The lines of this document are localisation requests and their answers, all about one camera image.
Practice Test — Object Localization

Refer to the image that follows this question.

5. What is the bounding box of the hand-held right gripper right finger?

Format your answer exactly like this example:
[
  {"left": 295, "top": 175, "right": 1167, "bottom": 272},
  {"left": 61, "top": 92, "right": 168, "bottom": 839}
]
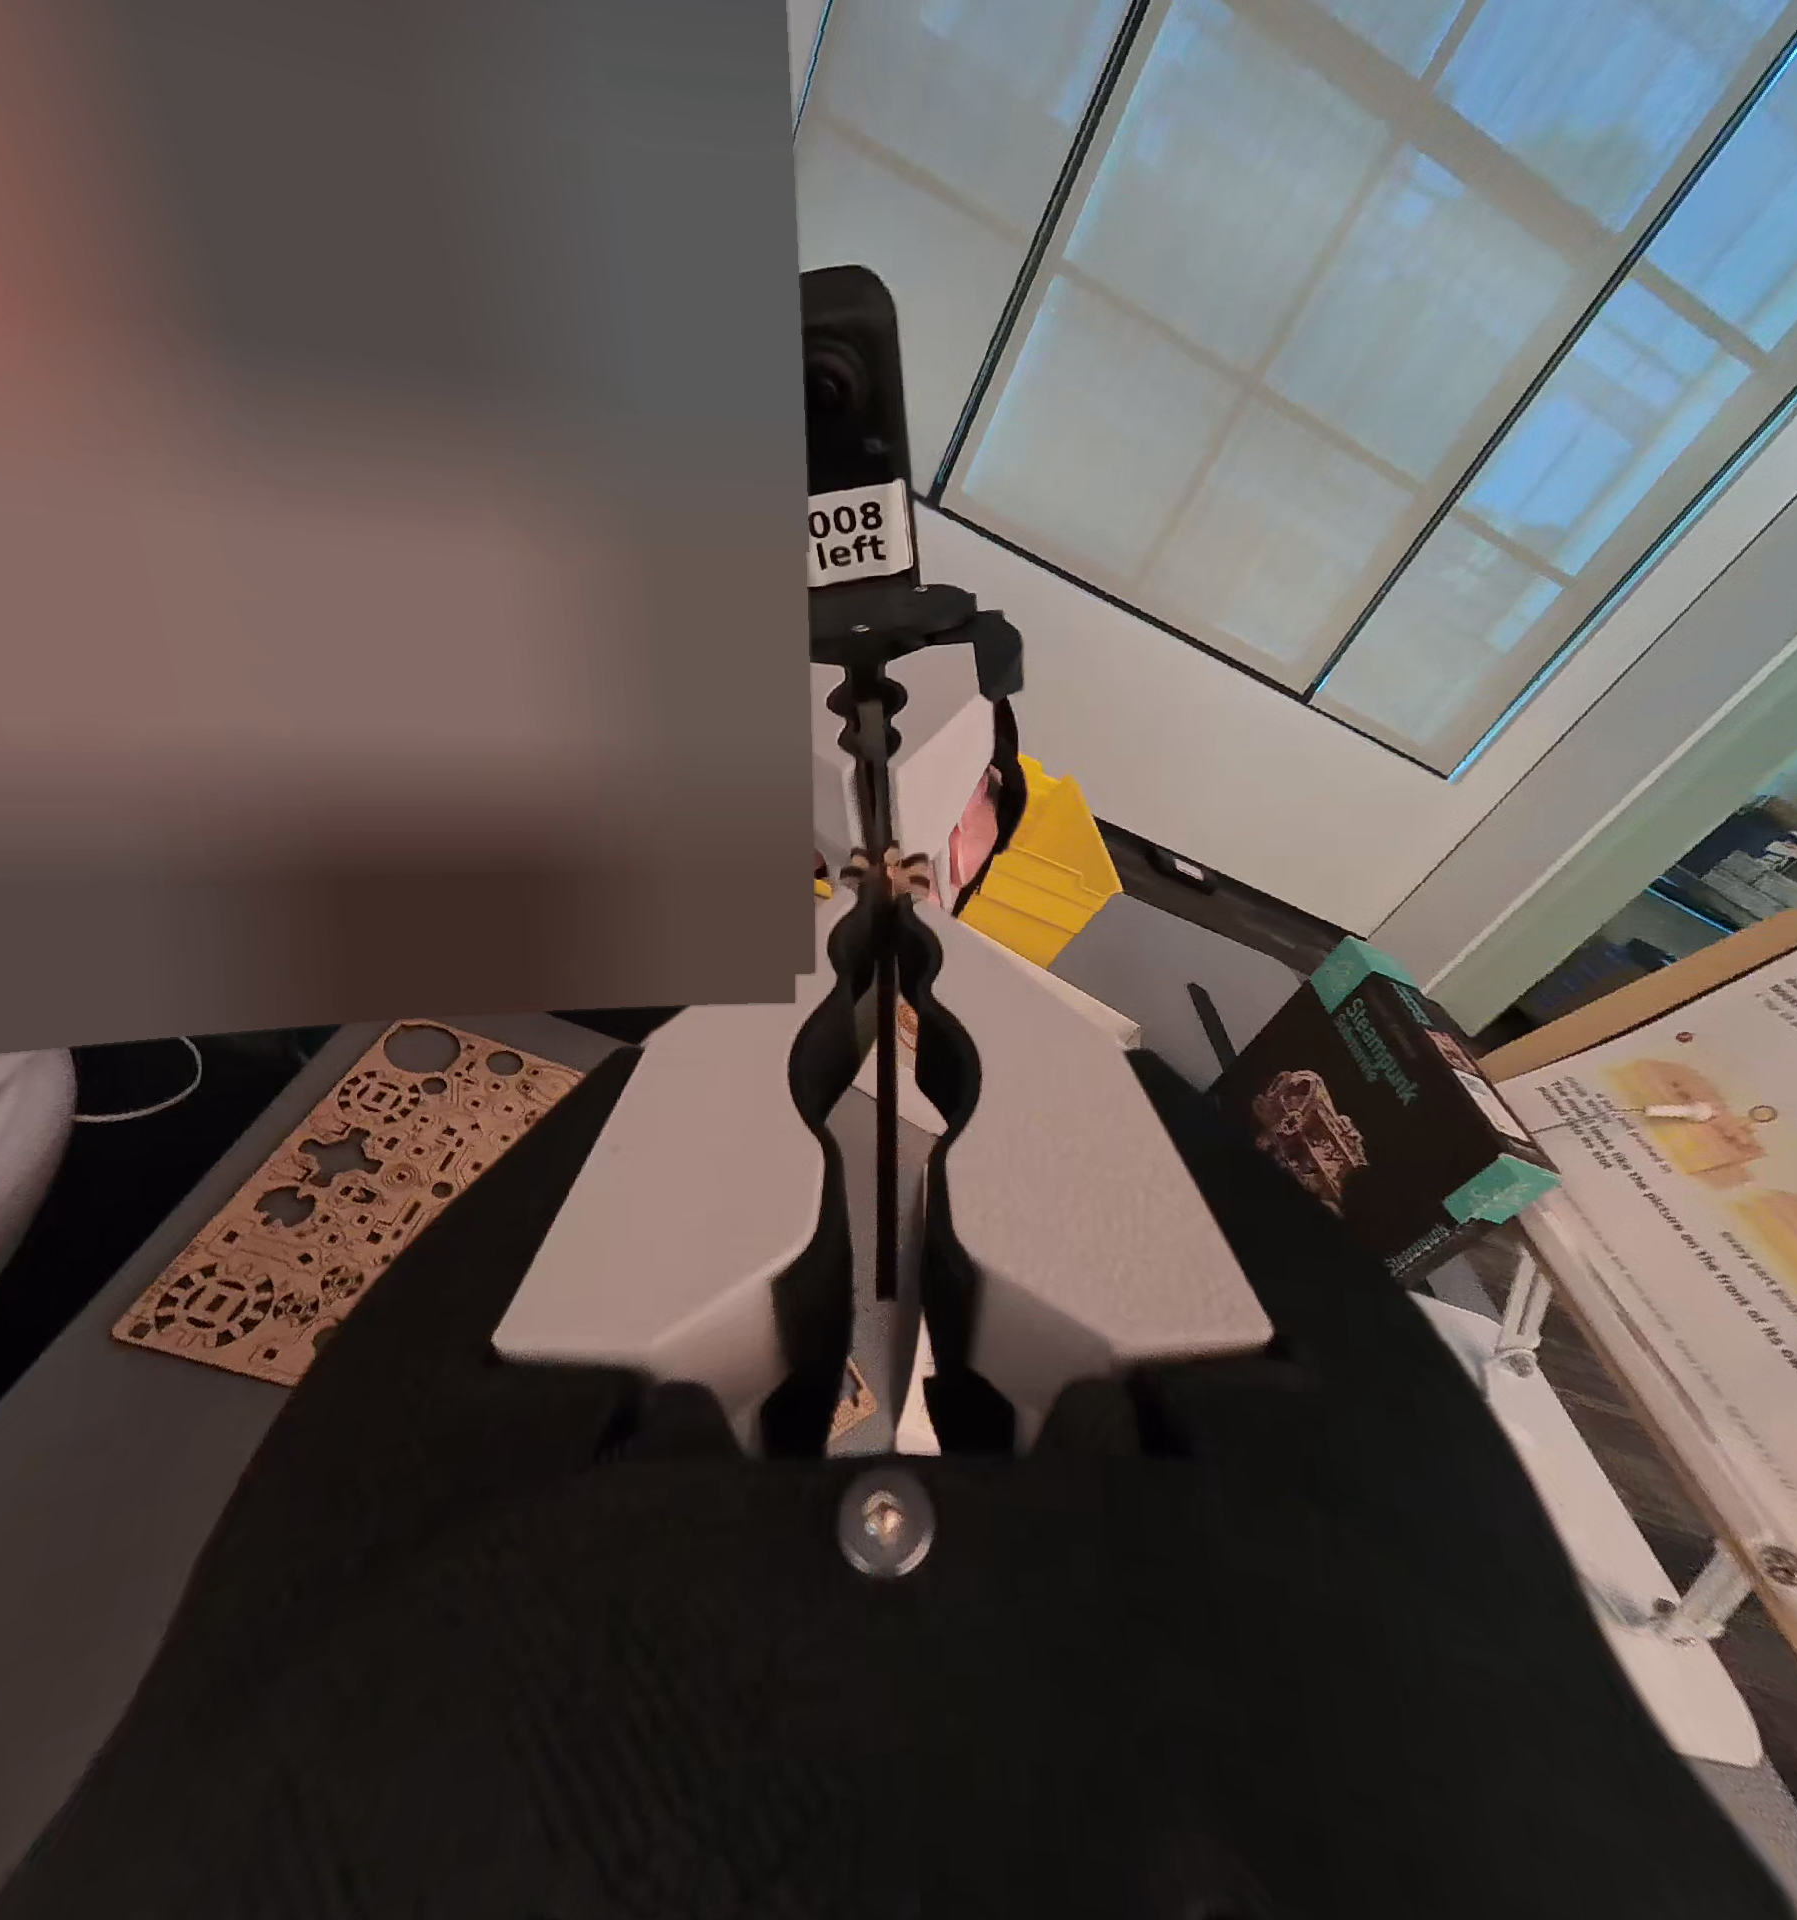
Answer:
[{"left": 892, "top": 881, "right": 1280, "bottom": 1457}]

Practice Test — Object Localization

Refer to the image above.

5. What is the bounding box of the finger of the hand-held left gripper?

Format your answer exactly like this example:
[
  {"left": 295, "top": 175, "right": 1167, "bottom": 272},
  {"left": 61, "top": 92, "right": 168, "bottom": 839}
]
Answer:
[
  {"left": 812, "top": 667, "right": 877, "bottom": 898},
  {"left": 877, "top": 671, "right": 1003, "bottom": 889}
]

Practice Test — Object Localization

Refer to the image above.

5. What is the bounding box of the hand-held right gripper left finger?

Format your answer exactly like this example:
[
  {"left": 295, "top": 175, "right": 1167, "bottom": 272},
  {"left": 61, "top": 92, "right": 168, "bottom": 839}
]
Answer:
[{"left": 491, "top": 881, "right": 879, "bottom": 1457}]

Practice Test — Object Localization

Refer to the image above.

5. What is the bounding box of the dark model kit box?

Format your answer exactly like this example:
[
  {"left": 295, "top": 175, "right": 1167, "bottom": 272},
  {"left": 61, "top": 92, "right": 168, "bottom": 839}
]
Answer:
[{"left": 1213, "top": 935, "right": 1563, "bottom": 1283}]

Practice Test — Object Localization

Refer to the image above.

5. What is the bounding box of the laser-cut wooden parts sheet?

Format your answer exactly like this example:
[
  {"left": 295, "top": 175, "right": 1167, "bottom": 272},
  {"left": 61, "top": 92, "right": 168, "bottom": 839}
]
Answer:
[{"left": 110, "top": 1016, "right": 588, "bottom": 1386}]

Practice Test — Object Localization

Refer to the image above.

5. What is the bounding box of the person's left hand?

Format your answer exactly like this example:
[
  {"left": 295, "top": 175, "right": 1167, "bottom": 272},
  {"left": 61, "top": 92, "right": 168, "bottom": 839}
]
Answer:
[{"left": 953, "top": 768, "right": 1011, "bottom": 918}]

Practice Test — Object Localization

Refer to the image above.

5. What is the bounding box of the yellow plastic bin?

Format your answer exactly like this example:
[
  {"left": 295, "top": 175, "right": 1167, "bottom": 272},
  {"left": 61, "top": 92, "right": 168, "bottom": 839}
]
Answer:
[{"left": 959, "top": 755, "right": 1126, "bottom": 970}]

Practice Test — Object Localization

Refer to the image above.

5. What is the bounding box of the large grid window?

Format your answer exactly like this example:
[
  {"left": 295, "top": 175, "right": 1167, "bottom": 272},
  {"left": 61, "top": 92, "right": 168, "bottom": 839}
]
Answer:
[{"left": 793, "top": 0, "right": 1797, "bottom": 781}]

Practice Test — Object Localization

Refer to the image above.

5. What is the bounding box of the printed instruction sheet board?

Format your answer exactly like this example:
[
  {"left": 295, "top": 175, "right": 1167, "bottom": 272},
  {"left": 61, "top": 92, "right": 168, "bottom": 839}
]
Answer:
[{"left": 1484, "top": 896, "right": 1797, "bottom": 1652}]

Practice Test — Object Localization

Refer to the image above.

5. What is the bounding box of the dark shelf unit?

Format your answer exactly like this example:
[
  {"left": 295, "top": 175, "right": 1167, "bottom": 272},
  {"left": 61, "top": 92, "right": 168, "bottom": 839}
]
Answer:
[{"left": 1513, "top": 801, "right": 1797, "bottom": 1038}]

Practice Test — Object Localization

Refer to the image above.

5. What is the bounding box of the white cable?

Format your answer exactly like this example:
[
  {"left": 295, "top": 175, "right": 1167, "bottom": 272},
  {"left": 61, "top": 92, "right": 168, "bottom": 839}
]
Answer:
[{"left": 72, "top": 1034, "right": 206, "bottom": 1124}]

